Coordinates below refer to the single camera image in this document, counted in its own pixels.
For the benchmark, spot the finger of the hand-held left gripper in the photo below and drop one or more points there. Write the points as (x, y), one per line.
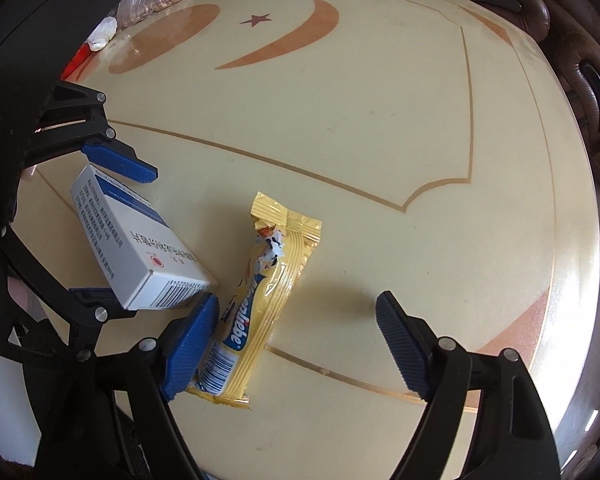
(122, 162)
(97, 305)

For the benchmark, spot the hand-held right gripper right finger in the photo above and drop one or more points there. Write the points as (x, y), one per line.
(401, 345)

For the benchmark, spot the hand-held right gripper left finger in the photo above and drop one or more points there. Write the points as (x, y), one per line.
(191, 347)

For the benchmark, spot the white and blue medicine box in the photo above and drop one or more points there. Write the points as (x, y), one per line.
(130, 240)

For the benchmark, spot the yellow snack wrapper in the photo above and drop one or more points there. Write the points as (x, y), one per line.
(275, 280)

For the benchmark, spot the red packet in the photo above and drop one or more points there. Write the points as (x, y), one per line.
(77, 62)

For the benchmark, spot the crumpled white tissue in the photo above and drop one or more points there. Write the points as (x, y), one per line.
(102, 34)

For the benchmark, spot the cream round table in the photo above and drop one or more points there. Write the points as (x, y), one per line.
(380, 135)

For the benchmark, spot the brown leather sofa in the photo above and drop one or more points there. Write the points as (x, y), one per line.
(570, 35)

